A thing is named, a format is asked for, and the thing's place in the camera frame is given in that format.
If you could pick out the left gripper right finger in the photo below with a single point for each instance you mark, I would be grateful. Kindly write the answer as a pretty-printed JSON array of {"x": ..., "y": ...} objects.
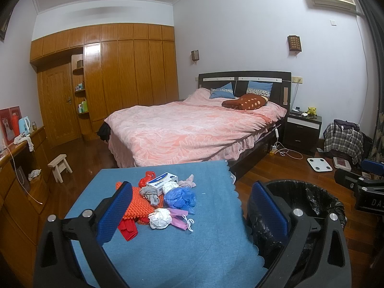
[{"x": 270, "y": 212}]

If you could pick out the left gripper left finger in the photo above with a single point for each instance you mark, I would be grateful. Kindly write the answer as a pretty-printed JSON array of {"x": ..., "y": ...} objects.
[{"x": 56, "y": 264}]

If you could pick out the red cloth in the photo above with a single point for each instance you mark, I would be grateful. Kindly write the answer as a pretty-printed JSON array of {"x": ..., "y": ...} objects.
[{"x": 128, "y": 229}]

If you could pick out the orange knitted cloth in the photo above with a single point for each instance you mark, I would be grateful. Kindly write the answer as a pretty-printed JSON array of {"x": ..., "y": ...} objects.
[{"x": 140, "y": 208}]

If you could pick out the white tissue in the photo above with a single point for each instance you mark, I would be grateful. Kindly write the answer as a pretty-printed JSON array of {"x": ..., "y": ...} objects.
[{"x": 160, "y": 218}]

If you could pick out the grey sock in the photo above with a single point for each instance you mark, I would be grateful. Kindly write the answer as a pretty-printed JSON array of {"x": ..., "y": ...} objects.
[{"x": 150, "y": 194}]

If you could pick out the pink face mask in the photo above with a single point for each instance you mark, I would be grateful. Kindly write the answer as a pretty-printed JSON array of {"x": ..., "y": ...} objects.
[{"x": 180, "y": 219}]

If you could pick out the red plastic bag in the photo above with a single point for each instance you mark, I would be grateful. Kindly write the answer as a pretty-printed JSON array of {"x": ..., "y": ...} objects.
[{"x": 149, "y": 175}]

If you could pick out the white blue carton box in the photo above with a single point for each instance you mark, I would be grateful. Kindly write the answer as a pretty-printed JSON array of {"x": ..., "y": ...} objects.
[{"x": 158, "y": 182}]

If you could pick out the blue plastic bag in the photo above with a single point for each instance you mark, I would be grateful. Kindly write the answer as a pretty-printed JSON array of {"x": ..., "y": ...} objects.
[{"x": 182, "y": 198}]

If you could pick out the pink tissue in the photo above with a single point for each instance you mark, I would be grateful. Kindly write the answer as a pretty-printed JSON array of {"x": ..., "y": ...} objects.
[{"x": 189, "y": 182}]

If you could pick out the black trash bin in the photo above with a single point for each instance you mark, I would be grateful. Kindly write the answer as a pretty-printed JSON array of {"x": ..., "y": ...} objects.
[{"x": 303, "y": 215}]

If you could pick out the dark patterned curtain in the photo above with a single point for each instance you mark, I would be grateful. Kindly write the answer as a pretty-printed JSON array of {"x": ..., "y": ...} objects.
[{"x": 376, "y": 153}]

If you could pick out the white bathroom scale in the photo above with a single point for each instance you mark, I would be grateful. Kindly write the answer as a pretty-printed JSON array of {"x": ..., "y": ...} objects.
[{"x": 319, "y": 164}]

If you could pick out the plaid shirt on chair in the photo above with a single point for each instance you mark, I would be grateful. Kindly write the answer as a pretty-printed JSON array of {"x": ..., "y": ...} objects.
[{"x": 344, "y": 137}]

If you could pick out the black white nightstand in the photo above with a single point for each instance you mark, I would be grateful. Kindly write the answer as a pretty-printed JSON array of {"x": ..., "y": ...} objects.
[{"x": 302, "y": 133}]

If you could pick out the yellow plush toy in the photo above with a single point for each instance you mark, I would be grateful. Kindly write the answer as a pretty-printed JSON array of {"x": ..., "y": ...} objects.
[{"x": 312, "y": 112}]

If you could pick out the wooden sideboard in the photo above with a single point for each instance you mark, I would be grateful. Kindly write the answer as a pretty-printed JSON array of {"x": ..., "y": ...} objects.
[{"x": 24, "y": 192}]

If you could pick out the blue table cloth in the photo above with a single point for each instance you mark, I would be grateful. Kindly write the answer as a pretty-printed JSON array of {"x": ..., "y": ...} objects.
[{"x": 217, "y": 252}]

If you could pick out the light blue kettle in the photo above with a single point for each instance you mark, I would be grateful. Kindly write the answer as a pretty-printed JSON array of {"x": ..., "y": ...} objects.
[{"x": 24, "y": 126}]

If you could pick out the right blue pillow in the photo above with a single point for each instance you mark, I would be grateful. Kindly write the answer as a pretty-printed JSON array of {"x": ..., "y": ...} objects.
[{"x": 260, "y": 88}]

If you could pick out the blue pillow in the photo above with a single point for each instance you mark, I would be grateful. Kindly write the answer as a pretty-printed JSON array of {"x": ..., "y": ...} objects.
[
  {"x": 260, "y": 88},
  {"x": 225, "y": 91}
]

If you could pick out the brown dotted pillow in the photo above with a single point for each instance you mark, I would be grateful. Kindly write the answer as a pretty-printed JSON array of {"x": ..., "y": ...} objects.
[{"x": 247, "y": 102}]

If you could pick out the pink bed duvet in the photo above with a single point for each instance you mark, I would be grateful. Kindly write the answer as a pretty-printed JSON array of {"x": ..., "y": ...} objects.
[{"x": 193, "y": 130}]

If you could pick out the left blue pillow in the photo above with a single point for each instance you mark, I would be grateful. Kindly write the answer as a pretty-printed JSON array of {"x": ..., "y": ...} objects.
[{"x": 225, "y": 91}]

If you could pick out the wooden wardrobe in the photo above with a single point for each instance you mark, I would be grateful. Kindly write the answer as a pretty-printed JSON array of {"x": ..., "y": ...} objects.
[{"x": 87, "y": 73}]

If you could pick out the black bed frame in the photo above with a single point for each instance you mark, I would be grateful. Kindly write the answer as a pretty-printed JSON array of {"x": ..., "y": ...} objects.
[{"x": 257, "y": 129}]

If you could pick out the red picture frame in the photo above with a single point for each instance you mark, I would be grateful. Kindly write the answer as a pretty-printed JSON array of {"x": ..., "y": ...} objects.
[{"x": 10, "y": 123}]

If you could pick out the right wall lamp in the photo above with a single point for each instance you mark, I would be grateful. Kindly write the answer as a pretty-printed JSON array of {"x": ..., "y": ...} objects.
[{"x": 294, "y": 44}]

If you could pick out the wall lamp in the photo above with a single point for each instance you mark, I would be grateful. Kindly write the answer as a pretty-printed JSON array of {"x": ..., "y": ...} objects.
[
  {"x": 195, "y": 56},
  {"x": 294, "y": 44}
]

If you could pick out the left wall lamp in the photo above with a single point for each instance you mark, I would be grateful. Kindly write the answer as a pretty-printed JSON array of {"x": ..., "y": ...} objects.
[{"x": 195, "y": 56}]

